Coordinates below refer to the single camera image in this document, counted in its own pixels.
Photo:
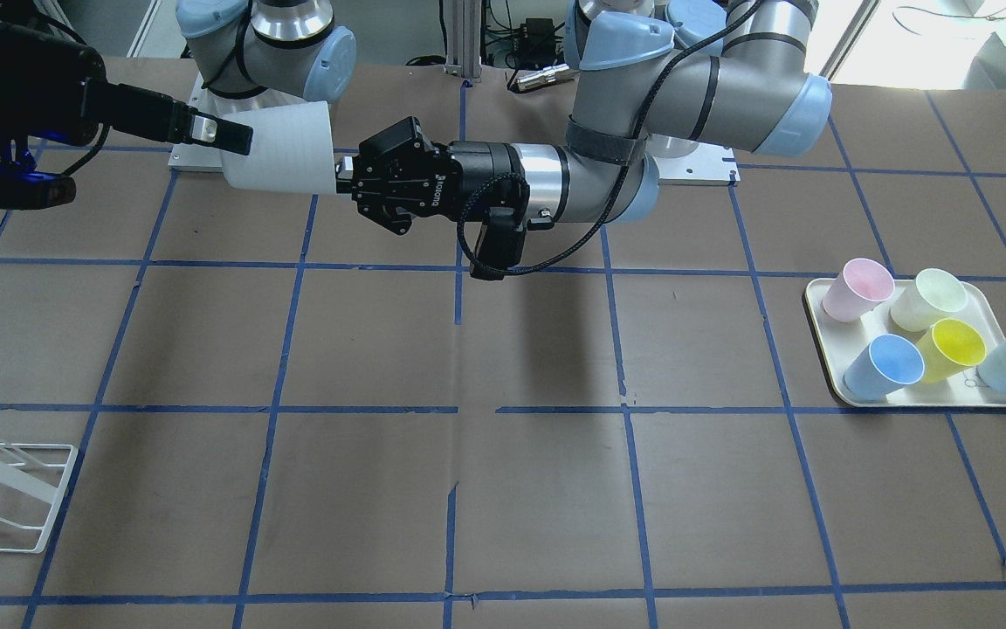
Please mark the black power adapter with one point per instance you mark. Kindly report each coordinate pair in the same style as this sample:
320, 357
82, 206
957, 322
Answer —
537, 32

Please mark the pink plastic cup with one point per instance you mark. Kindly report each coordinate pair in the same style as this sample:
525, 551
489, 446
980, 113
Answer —
860, 287

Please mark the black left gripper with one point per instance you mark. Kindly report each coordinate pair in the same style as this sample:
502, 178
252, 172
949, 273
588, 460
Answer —
478, 166

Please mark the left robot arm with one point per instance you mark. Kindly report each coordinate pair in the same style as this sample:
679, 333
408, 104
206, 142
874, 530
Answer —
741, 84

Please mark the pale green plastic cup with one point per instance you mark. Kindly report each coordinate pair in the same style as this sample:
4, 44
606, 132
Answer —
933, 295

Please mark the aluminium frame post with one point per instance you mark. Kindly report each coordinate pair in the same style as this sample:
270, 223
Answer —
463, 35

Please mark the cream plastic tray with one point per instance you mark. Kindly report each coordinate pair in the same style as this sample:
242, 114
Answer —
840, 343

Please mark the yellow plastic cup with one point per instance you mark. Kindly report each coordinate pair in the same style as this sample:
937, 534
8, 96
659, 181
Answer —
948, 348

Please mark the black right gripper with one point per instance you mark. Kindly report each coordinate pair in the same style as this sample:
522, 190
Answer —
36, 83

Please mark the grey plastic cup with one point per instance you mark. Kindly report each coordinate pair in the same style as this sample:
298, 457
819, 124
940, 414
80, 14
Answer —
291, 150

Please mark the silver cable connector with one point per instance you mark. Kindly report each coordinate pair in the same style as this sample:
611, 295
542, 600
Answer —
541, 78

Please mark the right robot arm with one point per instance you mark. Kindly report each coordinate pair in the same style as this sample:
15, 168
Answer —
271, 71

